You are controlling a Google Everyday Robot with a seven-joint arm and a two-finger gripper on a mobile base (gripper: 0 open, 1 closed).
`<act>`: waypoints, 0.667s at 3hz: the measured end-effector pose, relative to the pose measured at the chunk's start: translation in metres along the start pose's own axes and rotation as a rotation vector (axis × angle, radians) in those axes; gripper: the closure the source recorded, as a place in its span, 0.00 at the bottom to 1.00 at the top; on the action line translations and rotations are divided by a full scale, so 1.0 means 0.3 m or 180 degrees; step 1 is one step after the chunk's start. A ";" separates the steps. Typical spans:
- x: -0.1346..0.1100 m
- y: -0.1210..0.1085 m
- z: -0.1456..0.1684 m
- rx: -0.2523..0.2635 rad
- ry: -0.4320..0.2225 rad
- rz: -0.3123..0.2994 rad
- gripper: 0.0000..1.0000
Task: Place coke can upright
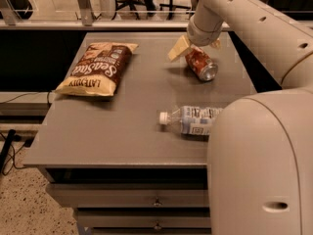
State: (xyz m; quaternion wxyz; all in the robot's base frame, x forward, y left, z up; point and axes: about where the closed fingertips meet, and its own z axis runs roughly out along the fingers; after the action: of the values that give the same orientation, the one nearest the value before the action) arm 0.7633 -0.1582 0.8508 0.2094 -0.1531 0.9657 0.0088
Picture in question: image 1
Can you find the black office chair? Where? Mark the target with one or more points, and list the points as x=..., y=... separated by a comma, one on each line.
x=151, y=8

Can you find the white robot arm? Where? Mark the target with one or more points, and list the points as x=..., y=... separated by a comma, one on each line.
x=260, y=148

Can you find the clear plastic water bottle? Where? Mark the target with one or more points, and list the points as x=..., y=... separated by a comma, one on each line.
x=190, y=120

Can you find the grey drawer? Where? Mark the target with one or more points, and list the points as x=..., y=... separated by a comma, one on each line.
x=144, y=218
x=102, y=196

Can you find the grey drawer cabinet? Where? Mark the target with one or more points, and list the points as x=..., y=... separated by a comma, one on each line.
x=117, y=141

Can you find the metal railing frame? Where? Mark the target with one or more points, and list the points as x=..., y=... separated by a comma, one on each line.
x=85, y=14

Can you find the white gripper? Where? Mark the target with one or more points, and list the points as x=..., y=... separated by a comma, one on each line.
x=202, y=33

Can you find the red coke can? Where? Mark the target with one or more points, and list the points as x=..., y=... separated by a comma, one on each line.
x=201, y=64

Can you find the upper grey drawer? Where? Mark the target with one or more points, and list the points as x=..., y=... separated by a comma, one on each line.
x=102, y=196

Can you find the lower grey drawer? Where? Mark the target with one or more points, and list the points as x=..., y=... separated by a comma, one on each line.
x=144, y=218

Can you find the brown sea salt chip bag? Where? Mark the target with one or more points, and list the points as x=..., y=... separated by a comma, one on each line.
x=99, y=70

